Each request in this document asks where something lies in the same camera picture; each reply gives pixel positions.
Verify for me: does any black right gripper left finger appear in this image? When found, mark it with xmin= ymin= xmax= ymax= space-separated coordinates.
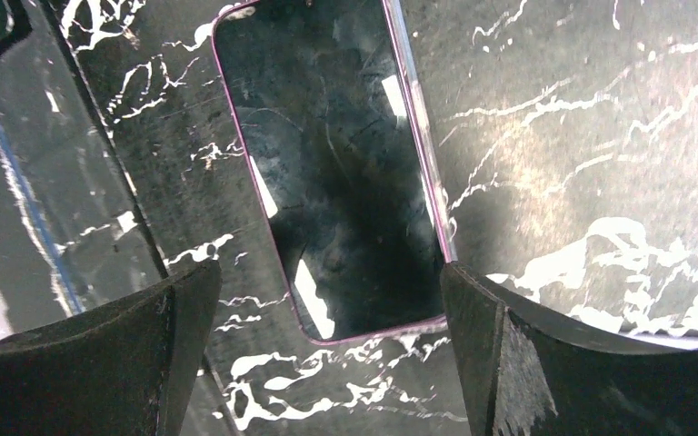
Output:
xmin=0 ymin=261 xmax=222 ymax=435

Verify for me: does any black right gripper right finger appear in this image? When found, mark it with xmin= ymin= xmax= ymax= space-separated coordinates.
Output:
xmin=440 ymin=262 xmax=698 ymax=435

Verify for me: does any clear phone case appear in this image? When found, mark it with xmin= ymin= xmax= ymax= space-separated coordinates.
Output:
xmin=211 ymin=0 xmax=460 ymax=347

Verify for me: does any black phone left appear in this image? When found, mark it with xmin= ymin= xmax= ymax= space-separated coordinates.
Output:
xmin=0 ymin=22 xmax=162 ymax=339

